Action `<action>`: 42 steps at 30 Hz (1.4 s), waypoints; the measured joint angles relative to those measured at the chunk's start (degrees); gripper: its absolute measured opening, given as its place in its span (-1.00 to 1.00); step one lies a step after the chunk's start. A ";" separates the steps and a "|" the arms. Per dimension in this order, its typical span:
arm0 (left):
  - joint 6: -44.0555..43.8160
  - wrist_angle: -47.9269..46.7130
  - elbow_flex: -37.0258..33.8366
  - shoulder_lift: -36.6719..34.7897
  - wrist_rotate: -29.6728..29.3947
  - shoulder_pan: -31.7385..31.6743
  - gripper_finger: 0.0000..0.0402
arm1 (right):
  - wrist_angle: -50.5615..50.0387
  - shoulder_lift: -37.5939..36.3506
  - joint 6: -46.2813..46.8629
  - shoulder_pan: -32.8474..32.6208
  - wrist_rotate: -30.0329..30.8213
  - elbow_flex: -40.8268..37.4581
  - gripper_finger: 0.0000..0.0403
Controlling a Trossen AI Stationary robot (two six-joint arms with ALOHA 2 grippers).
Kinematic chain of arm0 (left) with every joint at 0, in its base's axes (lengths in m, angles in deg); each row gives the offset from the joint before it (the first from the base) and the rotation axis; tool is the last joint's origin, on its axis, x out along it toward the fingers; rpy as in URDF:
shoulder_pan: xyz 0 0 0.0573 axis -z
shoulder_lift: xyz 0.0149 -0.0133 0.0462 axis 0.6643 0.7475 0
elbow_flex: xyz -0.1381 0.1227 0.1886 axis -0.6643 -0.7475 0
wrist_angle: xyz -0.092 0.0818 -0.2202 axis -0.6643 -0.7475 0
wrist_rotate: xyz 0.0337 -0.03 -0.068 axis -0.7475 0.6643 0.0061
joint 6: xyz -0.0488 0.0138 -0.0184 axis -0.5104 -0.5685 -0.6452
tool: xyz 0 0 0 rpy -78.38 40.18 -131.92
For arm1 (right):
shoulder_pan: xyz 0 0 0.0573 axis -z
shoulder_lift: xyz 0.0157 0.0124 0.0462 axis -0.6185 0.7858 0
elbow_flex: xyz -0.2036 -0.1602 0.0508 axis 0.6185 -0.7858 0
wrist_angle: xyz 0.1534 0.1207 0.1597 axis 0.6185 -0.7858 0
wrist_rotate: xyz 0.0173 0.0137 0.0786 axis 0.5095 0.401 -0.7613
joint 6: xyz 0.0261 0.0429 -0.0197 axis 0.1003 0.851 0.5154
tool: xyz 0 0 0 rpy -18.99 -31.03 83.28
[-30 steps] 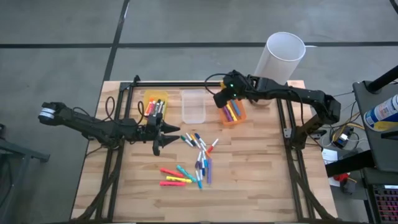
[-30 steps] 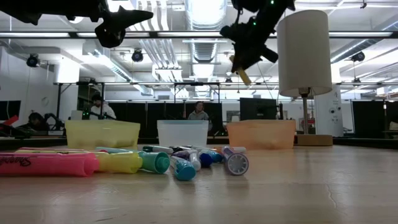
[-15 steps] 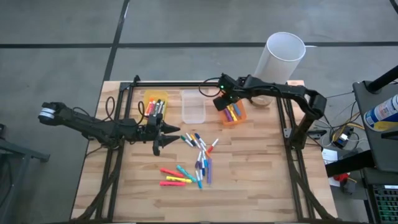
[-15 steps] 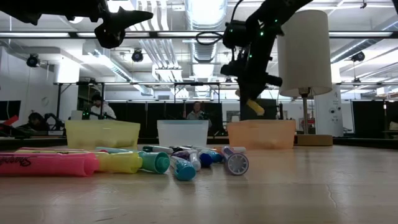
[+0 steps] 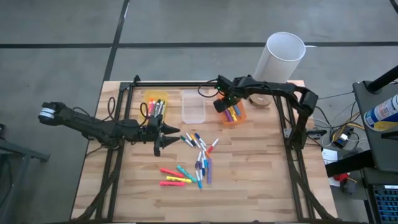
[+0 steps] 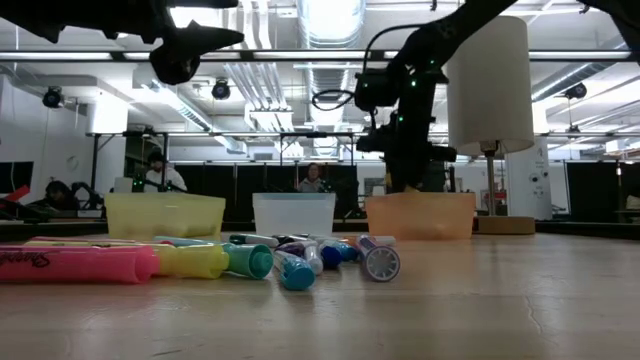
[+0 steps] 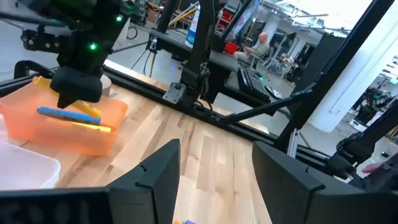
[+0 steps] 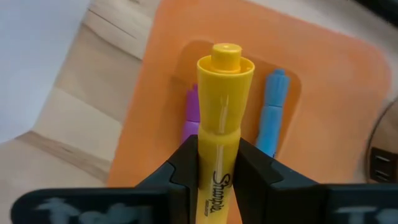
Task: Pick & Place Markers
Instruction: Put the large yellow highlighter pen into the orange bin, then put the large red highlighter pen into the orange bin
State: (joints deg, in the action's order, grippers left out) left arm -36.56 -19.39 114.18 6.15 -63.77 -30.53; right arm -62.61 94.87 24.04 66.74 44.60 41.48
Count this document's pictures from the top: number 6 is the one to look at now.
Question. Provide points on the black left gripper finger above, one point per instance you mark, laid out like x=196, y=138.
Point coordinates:
x=205, y=39

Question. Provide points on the purple Expo marker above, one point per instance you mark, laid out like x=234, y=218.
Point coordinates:
x=378, y=262

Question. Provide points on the light blue fine-tip marker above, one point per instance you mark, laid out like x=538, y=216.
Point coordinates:
x=297, y=275
x=348, y=251

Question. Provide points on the purple fine-tip marker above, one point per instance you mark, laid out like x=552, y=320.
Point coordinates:
x=312, y=257

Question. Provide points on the green fine-tip marker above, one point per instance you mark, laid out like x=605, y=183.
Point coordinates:
x=250, y=240

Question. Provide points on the teal highlighter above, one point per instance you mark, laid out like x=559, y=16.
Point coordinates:
x=250, y=260

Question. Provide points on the pink highlighter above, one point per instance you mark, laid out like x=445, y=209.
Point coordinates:
x=75, y=265

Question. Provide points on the black background robot arm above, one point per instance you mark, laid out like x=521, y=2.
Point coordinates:
x=30, y=214

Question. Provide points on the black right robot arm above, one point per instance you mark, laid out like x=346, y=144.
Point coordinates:
x=450, y=30

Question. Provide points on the orange translucent plastic bin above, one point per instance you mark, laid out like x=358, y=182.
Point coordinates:
x=420, y=215

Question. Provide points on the black ceiling spotlight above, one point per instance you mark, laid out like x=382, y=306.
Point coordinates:
x=576, y=91
x=52, y=97
x=220, y=90

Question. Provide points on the person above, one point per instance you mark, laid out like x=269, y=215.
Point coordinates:
x=60, y=195
x=312, y=182
x=165, y=177

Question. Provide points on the white shade table lamp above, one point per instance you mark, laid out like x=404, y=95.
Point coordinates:
x=495, y=100

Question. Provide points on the black overhead beam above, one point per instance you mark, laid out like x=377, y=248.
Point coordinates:
x=300, y=55

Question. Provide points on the white column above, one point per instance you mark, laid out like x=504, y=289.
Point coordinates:
x=530, y=185

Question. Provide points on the clear plastic bin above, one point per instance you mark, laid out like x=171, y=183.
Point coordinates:
x=294, y=215

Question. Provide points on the black fine-tip marker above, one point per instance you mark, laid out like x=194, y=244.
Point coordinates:
x=292, y=237

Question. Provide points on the black partition panels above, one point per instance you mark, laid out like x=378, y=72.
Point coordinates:
x=240, y=190
x=590, y=190

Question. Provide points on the yellow translucent plastic bin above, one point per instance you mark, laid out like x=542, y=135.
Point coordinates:
x=165, y=215

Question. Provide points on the black monitor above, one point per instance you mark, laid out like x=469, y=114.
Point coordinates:
x=15, y=175

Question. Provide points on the red white object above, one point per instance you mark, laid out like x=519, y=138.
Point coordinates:
x=17, y=194

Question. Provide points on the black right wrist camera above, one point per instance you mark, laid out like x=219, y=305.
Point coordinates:
x=375, y=90

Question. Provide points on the black background frame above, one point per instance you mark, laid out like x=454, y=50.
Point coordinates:
x=200, y=134

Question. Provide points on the black aluminium table frame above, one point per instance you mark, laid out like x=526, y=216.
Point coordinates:
x=60, y=227

